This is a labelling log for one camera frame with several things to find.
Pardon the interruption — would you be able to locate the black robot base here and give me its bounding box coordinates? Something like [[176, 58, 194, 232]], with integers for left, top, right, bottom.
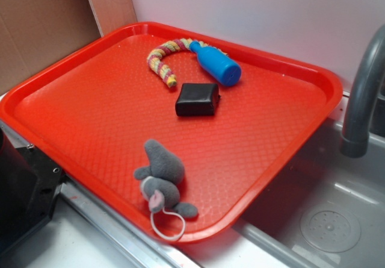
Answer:
[[1, 131, 64, 255]]

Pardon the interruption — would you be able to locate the grey plush mouse toy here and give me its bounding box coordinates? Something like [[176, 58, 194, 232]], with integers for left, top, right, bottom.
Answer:
[[133, 139, 199, 240]]

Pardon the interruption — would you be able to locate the grey faucet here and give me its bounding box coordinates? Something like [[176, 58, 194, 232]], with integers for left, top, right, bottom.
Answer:
[[340, 26, 384, 158]]

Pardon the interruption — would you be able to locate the grey plastic sink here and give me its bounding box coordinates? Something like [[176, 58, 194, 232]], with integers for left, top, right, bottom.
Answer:
[[185, 97, 384, 267]]

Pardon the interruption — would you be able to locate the blue plastic bottle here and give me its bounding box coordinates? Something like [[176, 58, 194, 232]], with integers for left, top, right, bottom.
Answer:
[[189, 41, 242, 87]]

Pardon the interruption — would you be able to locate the black rectangular block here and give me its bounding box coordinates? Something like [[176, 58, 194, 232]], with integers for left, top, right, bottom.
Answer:
[[175, 83, 221, 117]]

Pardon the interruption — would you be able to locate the multicolored braided rope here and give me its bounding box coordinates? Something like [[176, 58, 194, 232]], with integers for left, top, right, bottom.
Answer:
[[146, 38, 230, 89]]

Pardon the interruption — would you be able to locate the red plastic tray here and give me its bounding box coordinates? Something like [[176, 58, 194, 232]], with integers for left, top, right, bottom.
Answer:
[[1, 22, 342, 243]]

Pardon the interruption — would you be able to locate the brown cardboard panel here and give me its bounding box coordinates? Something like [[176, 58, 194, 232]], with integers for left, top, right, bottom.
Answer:
[[1, 0, 137, 94]]

